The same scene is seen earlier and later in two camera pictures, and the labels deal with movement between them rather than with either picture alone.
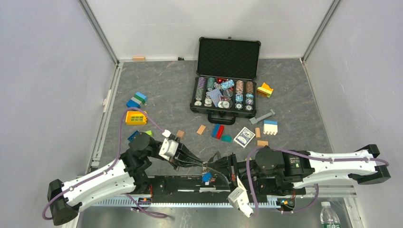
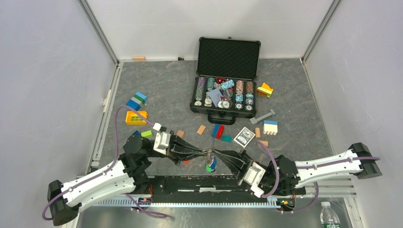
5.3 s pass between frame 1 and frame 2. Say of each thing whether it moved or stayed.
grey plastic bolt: stayed
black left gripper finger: moved
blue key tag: moved
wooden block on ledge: stayed
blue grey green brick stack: stayed
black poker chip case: stayed
